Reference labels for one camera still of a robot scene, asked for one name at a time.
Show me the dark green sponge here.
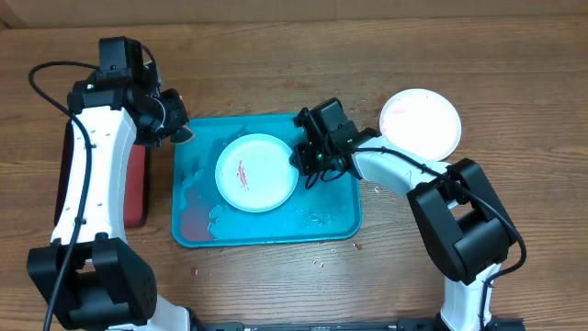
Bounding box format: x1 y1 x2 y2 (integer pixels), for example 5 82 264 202
170 125 195 144

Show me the light blue plate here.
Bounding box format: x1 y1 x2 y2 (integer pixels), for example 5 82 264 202
215 133 299 213

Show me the white plate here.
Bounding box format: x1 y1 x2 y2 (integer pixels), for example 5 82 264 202
379 88 462 161

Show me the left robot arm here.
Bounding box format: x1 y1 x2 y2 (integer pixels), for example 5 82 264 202
27 60 201 330

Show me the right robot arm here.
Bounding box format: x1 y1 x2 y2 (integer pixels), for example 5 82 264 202
292 127 526 330

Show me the dark red-lined tray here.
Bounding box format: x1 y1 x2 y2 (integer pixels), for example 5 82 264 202
54 121 150 228

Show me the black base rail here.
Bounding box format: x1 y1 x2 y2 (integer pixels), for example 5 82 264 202
197 317 527 331

